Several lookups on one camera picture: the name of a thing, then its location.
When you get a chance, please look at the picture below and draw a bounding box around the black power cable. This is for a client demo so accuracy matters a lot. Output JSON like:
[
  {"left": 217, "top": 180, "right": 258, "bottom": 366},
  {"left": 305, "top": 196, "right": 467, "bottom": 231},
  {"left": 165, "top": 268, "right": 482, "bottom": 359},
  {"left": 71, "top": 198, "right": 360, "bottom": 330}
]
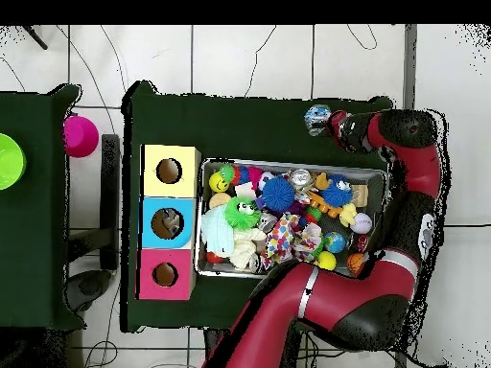
[{"left": 444, "top": 221, "right": 491, "bottom": 230}]

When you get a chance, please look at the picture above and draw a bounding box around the cream knit cloth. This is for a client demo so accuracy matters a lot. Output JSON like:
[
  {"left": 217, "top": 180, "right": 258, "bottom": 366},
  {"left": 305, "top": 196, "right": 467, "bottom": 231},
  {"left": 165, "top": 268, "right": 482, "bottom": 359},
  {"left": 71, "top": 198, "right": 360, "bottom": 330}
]
[{"left": 229, "top": 227, "right": 268, "bottom": 270}]

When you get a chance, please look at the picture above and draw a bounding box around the shallow silver mesh bin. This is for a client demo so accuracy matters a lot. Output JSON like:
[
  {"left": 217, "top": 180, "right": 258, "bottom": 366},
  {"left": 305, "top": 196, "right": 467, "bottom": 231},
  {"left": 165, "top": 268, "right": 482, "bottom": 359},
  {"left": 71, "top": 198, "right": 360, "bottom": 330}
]
[{"left": 194, "top": 157, "right": 390, "bottom": 280}]

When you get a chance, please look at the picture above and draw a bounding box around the green plastic bowl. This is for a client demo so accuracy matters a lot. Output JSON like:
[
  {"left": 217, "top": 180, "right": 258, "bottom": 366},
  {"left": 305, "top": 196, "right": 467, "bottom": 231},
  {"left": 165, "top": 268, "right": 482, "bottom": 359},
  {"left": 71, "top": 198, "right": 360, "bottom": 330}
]
[{"left": 0, "top": 132, "right": 27, "bottom": 192}]

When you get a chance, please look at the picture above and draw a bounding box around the pink plastic bowl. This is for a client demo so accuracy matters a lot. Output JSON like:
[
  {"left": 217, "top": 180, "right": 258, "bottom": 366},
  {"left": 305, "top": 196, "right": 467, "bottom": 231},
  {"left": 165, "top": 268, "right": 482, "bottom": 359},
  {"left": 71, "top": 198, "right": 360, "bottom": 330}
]
[{"left": 62, "top": 114, "right": 100, "bottom": 159}]

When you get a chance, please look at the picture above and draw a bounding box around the yellow smiley ball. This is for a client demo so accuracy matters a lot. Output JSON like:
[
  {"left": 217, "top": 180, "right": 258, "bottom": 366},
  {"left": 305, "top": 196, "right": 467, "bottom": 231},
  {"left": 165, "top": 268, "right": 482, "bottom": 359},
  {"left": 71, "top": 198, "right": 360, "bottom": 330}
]
[{"left": 208, "top": 171, "right": 231, "bottom": 194}]

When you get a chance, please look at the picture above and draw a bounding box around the silver-top drink can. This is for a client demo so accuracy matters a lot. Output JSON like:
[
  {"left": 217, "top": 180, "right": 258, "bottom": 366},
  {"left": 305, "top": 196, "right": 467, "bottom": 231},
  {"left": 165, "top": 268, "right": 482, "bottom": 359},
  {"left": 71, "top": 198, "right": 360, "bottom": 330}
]
[{"left": 289, "top": 168, "right": 314, "bottom": 191}]

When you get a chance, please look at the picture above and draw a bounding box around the mint green cloth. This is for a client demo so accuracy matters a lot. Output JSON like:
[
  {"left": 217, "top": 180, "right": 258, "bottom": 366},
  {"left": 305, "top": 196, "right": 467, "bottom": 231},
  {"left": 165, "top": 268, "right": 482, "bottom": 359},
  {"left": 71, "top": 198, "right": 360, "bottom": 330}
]
[{"left": 200, "top": 206, "right": 235, "bottom": 256}]

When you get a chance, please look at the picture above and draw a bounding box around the blue spiky rubber ball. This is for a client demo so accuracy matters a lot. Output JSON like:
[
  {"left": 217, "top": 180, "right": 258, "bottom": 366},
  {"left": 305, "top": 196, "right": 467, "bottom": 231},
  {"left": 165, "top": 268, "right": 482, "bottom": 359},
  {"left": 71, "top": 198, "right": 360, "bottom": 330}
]
[{"left": 261, "top": 175, "right": 295, "bottom": 213}]

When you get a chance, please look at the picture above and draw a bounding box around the wooden three-hole box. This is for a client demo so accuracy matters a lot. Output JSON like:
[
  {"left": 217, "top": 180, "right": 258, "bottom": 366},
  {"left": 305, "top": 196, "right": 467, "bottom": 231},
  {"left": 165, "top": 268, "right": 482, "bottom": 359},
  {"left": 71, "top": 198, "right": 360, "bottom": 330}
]
[{"left": 135, "top": 143, "right": 202, "bottom": 301}]

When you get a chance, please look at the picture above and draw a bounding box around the round orange sponge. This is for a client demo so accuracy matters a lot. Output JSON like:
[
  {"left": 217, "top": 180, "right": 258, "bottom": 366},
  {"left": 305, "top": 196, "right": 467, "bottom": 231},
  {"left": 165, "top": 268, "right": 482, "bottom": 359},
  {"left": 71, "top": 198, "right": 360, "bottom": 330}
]
[{"left": 208, "top": 192, "right": 232, "bottom": 210}]

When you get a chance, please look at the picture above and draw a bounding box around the white baseball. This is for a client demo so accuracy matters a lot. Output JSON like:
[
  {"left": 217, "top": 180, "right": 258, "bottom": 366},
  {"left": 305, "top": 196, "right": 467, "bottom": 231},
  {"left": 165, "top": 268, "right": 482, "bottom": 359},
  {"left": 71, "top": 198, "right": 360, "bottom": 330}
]
[{"left": 349, "top": 212, "right": 374, "bottom": 235}]

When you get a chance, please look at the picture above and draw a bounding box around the dark green table cloth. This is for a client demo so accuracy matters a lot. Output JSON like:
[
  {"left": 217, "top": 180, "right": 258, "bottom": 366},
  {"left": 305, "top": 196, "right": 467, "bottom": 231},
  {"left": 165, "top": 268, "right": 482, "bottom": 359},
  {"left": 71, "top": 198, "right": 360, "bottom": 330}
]
[
  {"left": 120, "top": 80, "right": 394, "bottom": 334},
  {"left": 0, "top": 82, "right": 87, "bottom": 332}
]

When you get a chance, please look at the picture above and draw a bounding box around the colourful polka-dot cloth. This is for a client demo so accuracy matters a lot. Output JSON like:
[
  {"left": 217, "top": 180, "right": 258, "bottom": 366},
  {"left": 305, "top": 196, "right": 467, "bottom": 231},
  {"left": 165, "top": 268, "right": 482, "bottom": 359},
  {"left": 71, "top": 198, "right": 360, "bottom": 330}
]
[{"left": 262, "top": 212, "right": 324, "bottom": 271}]

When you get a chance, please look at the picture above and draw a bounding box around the black upright panel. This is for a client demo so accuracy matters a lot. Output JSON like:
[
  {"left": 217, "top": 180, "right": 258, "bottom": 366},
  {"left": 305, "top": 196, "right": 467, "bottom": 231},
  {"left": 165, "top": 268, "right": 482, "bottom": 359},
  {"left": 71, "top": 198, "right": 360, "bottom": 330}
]
[{"left": 99, "top": 133, "right": 122, "bottom": 271}]

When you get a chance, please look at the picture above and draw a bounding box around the green spiky rubber ball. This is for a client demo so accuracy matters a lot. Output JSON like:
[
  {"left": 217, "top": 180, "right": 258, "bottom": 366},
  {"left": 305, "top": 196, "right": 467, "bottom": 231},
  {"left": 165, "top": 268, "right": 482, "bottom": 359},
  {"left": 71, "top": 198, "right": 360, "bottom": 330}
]
[{"left": 223, "top": 195, "right": 263, "bottom": 231}]

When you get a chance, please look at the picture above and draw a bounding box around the rainbow spiky caterpillar toy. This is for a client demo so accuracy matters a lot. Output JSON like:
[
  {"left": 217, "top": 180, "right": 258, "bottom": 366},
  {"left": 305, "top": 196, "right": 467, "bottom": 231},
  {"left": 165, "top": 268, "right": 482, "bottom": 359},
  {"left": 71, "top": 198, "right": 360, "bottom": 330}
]
[{"left": 218, "top": 163, "right": 266, "bottom": 189}]

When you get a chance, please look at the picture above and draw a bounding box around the crushed clear plastic bottle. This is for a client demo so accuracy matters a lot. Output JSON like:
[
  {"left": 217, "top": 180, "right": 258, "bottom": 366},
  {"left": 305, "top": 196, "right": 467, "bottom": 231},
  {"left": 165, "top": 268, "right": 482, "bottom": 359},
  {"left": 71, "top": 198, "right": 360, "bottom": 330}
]
[{"left": 303, "top": 103, "right": 332, "bottom": 137}]

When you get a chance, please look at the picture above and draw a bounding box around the dark slanted rod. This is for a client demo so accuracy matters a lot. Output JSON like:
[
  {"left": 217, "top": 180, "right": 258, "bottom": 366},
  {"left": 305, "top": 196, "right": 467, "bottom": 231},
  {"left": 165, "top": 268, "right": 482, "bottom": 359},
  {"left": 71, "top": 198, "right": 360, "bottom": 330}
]
[{"left": 22, "top": 25, "right": 50, "bottom": 52}]

